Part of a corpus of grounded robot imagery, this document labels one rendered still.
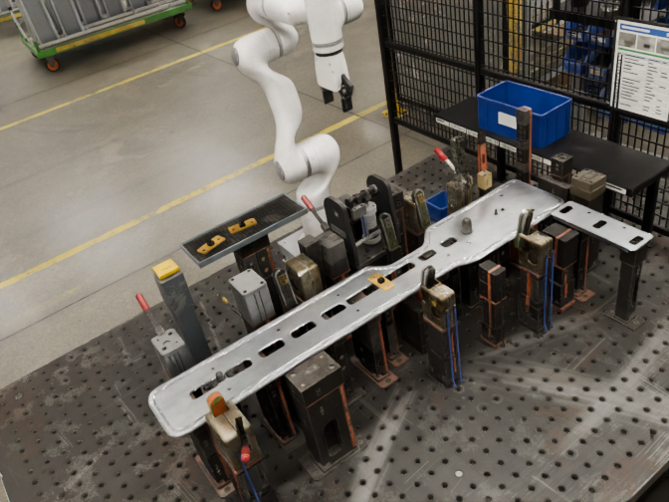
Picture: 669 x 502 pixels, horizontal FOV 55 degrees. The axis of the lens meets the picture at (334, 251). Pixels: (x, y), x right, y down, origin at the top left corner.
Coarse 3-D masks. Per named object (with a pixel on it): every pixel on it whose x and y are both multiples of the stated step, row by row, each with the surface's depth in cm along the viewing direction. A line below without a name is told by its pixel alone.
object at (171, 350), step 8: (160, 336) 174; (168, 336) 174; (176, 336) 173; (152, 344) 173; (160, 344) 171; (168, 344) 171; (176, 344) 170; (184, 344) 171; (160, 352) 169; (168, 352) 169; (176, 352) 170; (184, 352) 171; (160, 360) 176; (168, 360) 169; (176, 360) 171; (184, 360) 172; (168, 368) 171; (176, 368) 172; (184, 368) 174; (168, 376) 178; (192, 392) 180; (200, 392) 182
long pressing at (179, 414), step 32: (512, 192) 213; (544, 192) 210; (448, 224) 204; (480, 224) 201; (512, 224) 199; (416, 256) 194; (448, 256) 191; (480, 256) 189; (352, 288) 187; (416, 288) 182; (288, 320) 180; (320, 320) 178; (352, 320) 176; (224, 352) 173; (256, 352) 172; (288, 352) 170; (192, 384) 166; (224, 384) 164; (256, 384) 163; (160, 416) 159; (192, 416) 157
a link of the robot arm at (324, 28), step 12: (312, 0) 162; (324, 0) 162; (336, 0) 165; (312, 12) 165; (324, 12) 164; (336, 12) 166; (312, 24) 167; (324, 24) 166; (336, 24) 167; (312, 36) 169; (324, 36) 167; (336, 36) 169
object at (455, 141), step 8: (456, 136) 204; (456, 144) 203; (464, 144) 201; (456, 152) 204; (464, 152) 206; (456, 160) 206; (464, 160) 207; (456, 168) 208; (464, 168) 209; (456, 176) 210; (464, 176) 211
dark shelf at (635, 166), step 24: (456, 120) 255; (504, 144) 235; (552, 144) 227; (576, 144) 225; (600, 144) 222; (576, 168) 212; (600, 168) 210; (624, 168) 208; (648, 168) 206; (624, 192) 200
